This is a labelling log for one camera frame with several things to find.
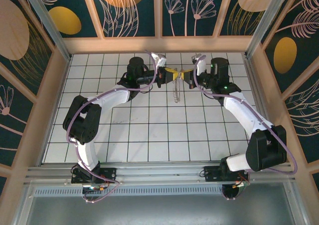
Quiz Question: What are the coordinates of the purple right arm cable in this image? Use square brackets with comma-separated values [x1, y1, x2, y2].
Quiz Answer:
[193, 55, 299, 201]

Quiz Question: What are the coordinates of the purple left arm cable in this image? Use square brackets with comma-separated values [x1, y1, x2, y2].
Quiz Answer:
[66, 50, 160, 203]

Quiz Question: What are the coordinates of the flower wall art panel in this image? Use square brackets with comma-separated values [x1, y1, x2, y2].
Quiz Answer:
[0, 72, 35, 167]
[161, 0, 226, 38]

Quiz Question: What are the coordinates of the feather and oval art panel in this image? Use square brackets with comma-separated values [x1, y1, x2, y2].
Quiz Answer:
[261, 0, 319, 94]

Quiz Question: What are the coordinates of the grey metal sheet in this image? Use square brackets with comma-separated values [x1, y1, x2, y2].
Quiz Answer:
[14, 182, 309, 225]

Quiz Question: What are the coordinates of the perforated metal strip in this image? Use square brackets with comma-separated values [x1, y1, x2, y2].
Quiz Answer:
[31, 186, 225, 198]

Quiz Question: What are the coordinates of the leaf wall art panel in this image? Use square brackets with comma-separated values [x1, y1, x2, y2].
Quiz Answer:
[284, 79, 319, 164]

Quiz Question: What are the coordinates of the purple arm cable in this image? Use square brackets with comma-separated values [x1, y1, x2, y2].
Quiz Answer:
[193, 55, 299, 201]
[66, 50, 160, 203]

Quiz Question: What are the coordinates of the circuit board with wires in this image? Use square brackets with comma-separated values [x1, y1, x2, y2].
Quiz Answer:
[221, 179, 250, 201]
[81, 184, 110, 194]

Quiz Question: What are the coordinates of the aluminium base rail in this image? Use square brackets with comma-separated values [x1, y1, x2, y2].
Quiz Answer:
[23, 161, 297, 187]

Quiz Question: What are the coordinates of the orange oval wall art panel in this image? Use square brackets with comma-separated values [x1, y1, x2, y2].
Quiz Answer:
[31, 0, 98, 38]

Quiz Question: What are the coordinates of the aluminium corner post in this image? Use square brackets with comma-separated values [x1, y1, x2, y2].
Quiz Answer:
[244, 0, 294, 59]
[19, 0, 73, 62]

